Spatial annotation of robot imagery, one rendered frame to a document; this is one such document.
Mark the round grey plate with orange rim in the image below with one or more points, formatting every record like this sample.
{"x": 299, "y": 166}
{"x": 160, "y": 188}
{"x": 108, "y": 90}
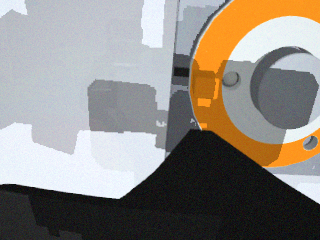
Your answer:
{"x": 235, "y": 40}

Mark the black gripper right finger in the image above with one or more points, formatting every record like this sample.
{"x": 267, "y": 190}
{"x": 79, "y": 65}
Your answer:
{"x": 253, "y": 203}

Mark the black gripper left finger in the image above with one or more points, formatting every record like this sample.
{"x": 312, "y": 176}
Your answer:
{"x": 168, "y": 205}

